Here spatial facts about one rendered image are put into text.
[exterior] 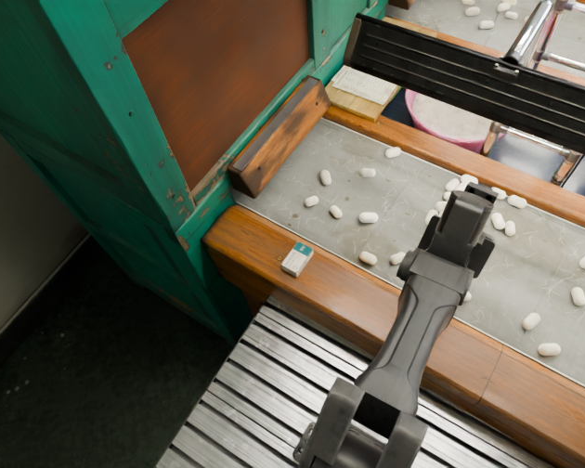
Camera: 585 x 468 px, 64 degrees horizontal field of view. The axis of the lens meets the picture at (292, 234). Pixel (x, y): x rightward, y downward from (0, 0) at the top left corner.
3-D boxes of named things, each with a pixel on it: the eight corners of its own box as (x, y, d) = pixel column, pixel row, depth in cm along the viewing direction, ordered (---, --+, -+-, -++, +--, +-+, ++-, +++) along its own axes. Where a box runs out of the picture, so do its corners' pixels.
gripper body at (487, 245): (435, 212, 75) (424, 222, 69) (497, 240, 72) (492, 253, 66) (418, 246, 78) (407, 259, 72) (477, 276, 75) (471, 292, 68)
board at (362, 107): (374, 122, 107) (374, 118, 106) (318, 99, 112) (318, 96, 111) (436, 37, 120) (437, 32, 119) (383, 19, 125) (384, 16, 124)
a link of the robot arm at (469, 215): (441, 182, 66) (426, 198, 56) (502, 204, 64) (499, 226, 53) (411, 253, 71) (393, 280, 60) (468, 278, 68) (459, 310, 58)
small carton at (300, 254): (296, 278, 89) (296, 273, 87) (281, 268, 90) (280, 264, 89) (314, 253, 91) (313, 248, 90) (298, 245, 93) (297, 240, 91)
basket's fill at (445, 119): (482, 173, 108) (489, 157, 103) (394, 136, 115) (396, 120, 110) (518, 110, 116) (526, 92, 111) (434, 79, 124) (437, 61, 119)
